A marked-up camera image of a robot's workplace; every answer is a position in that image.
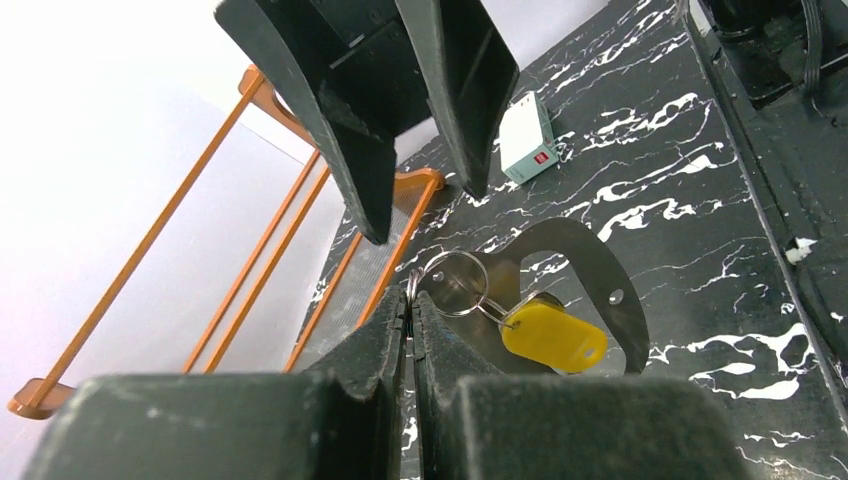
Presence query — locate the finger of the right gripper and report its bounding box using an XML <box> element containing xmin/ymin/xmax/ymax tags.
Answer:
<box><xmin>396</xmin><ymin>0</ymin><xmax>519</xmax><ymax>199</ymax></box>
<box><xmin>214</xmin><ymin>0</ymin><xmax>431</xmax><ymax>245</ymax></box>

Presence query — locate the orange two-tier rack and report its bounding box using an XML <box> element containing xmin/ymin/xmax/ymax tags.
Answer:
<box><xmin>1</xmin><ymin>66</ymin><xmax>444</xmax><ymax>420</ymax></box>

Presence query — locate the white small box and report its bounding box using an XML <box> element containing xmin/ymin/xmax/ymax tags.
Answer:
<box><xmin>498</xmin><ymin>91</ymin><xmax>559</xmax><ymax>185</ymax></box>

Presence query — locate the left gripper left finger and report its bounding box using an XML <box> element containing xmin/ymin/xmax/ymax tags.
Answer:
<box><xmin>24</xmin><ymin>287</ymin><xmax>407</xmax><ymax>479</ymax></box>

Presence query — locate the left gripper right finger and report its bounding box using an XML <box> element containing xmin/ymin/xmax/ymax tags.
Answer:
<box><xmin>411</xmin><ymin>293</ymin><xmax>749</xmax><ymax>479</ymax></box>

